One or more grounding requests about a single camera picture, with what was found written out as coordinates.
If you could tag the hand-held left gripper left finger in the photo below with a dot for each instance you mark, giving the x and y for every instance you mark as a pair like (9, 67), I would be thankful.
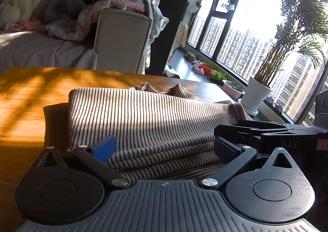
(103, 148)

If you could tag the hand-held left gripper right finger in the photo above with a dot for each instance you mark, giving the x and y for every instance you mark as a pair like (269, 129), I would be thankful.
(225, 150)

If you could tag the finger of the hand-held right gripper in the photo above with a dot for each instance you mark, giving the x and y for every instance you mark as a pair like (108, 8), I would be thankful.
(256, 124)
(230, 130)

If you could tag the striped knit sweater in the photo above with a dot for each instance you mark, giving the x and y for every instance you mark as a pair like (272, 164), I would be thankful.
(153, 119)

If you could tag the white pot saucer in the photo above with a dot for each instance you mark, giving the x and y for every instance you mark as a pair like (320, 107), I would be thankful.
(252, 112)

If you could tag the small shoe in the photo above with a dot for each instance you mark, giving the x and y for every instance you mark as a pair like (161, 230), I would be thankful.
(271, 99)
(279, 108)

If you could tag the white plant pot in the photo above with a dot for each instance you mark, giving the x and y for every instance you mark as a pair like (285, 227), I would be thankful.
(256, 93)

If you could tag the small green potted plant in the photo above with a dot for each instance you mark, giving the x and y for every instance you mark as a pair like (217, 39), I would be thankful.
(217, 77)

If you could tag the red basin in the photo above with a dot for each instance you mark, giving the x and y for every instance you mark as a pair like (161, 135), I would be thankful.
(207, 68)

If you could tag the pink shoes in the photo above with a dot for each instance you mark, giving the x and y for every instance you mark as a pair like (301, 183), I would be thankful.
(197, 66)

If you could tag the white floor washer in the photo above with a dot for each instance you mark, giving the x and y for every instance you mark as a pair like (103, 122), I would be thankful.
(172, 71)

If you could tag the small brown plant pot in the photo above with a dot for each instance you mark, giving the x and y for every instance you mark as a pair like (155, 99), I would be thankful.
(191, 57)

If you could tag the beige towel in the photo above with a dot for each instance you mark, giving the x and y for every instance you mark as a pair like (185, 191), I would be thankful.
(183, 34)

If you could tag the beige sofa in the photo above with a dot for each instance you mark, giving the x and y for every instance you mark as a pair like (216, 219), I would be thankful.
(123, 39)

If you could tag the palm plant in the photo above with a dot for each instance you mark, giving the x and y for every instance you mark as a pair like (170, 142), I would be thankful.
(294, 16)

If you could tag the white sofa sheet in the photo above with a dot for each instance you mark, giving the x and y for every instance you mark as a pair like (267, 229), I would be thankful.
(38, 50)

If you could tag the pink patterned garment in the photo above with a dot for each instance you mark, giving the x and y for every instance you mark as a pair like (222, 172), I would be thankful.
(84, 20)

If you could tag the white hanging bag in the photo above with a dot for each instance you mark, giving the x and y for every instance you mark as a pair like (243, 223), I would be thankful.
(196, 0)

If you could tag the pink cloth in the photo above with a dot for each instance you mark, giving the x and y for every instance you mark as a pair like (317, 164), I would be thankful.
(28, 24)

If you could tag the grey cushion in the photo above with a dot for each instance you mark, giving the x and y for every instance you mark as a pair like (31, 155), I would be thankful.
(61, 7)

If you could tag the black window frame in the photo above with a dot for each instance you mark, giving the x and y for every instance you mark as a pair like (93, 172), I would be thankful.
(230, 16)

